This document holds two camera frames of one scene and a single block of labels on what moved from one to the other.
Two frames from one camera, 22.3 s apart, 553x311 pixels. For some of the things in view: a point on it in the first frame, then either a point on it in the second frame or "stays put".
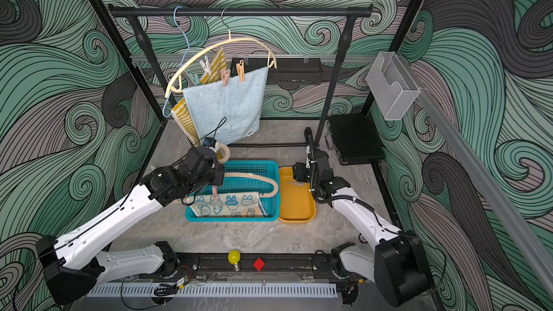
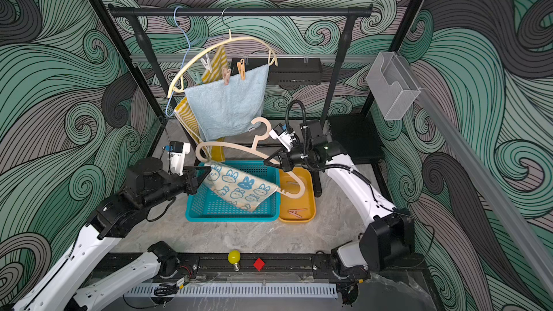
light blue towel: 227,114 stays put
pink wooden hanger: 238,175 → 255,150
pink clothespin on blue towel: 225,76 stays put
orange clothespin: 240,67 stays put
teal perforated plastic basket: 271,203 stays put
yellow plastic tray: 297,202 stays put
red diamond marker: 258,263 stays put
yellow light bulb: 234,258 stays put
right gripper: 298,171 → 286,160
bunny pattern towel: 246,204 → 241,187
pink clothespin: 215,193 → 294,212
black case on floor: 354,138 stays put
